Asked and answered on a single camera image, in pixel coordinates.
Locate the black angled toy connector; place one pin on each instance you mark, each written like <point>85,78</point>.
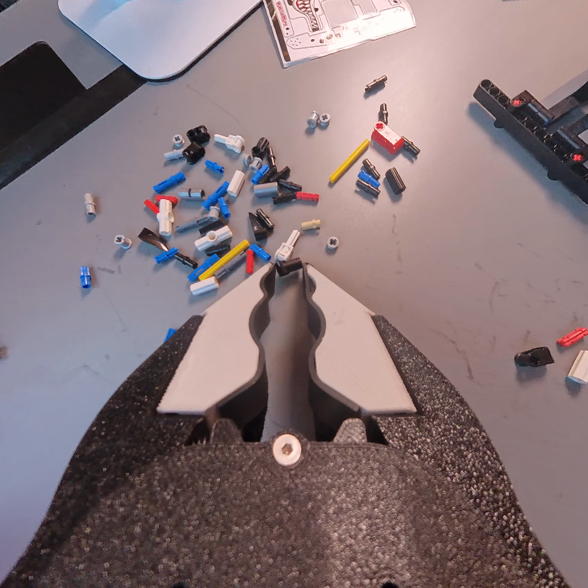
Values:
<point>533,357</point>

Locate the white black toy truck model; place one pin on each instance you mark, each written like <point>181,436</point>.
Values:
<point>533,138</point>

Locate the grey desk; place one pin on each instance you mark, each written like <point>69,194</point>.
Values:
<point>459,276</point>

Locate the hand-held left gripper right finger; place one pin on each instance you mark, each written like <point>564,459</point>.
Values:
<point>367,367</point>

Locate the red toy pin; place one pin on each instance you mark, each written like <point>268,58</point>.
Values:
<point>571,337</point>

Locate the black desk pad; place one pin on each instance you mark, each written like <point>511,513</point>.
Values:
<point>37,83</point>

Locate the sticker sheet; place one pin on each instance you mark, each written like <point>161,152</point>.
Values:
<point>340,28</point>

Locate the light grey toy pin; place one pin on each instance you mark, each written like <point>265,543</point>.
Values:
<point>90,204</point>

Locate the white toy axle connector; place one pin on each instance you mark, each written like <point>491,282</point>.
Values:
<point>289,243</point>

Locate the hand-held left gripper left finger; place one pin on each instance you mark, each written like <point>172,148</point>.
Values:
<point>211,367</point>

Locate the blue toy pin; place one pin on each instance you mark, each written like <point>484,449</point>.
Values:
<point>170,334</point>
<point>85,277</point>

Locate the pile of small toy pieces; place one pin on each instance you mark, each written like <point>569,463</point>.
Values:
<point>213,241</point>

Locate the white toy sleeve piece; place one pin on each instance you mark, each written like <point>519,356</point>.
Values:
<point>579,367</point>

